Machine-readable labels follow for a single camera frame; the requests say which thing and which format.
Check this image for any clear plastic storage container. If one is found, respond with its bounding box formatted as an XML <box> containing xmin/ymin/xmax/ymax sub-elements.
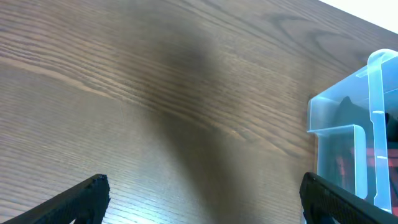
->
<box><xmin>306</xmin><ymin>48</ymin><xmax>398</xmax><ymax>215</ymax></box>

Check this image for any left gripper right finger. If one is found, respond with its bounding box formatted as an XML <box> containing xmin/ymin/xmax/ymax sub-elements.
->
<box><xmin>299</xmin><ymin>172</ymin><xmax>397</xmax><ymax>224</ymax></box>

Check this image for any red plaid flannel shirt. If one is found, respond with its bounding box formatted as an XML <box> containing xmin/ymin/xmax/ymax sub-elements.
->
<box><xmin>333</xmin><ymin>142</ymin><xmax>397</xmax><ymax>215</ymax></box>

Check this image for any black garment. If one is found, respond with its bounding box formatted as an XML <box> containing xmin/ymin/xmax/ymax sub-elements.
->
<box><xmin>333</xmin><ymin>96</ymin><xmax>397</xmax><ymax>142</ymax></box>

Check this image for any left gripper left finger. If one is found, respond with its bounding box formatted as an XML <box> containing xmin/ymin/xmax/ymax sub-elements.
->
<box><xmin>4</xmin><ymin>174</ymin><xmax>110</xmax><ymax>224</ymax></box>

